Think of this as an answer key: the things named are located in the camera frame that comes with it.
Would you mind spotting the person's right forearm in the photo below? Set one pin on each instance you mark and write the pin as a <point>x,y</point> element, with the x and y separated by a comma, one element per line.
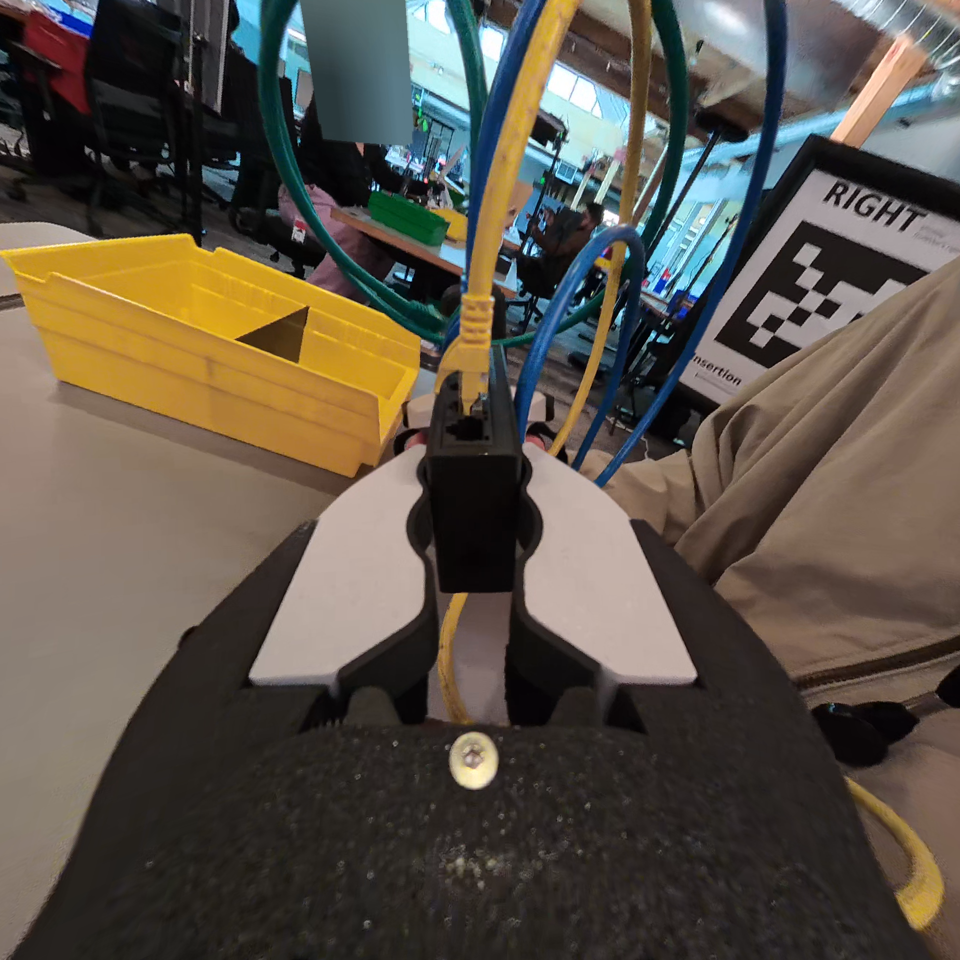
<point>825,450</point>

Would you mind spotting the black office chair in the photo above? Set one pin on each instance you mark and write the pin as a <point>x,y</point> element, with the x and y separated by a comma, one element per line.
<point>150,112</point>

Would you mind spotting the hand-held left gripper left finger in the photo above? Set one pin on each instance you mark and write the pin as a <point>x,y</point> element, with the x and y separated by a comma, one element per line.
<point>352,592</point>

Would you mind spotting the yellow plastic bin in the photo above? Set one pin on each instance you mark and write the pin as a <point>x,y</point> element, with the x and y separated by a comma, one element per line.
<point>187,375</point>

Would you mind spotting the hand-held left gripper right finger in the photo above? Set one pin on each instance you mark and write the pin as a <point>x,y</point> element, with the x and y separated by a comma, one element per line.
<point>600,592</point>

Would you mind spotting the black ethernet switch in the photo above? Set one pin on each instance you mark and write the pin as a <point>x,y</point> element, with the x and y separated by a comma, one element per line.
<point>472,517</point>

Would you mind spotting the black framed printed sign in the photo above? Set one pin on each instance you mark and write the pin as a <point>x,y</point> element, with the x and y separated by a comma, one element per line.
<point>825,285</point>

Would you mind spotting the green plastic bin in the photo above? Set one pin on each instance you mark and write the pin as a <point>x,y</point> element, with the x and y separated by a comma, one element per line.
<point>405,217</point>

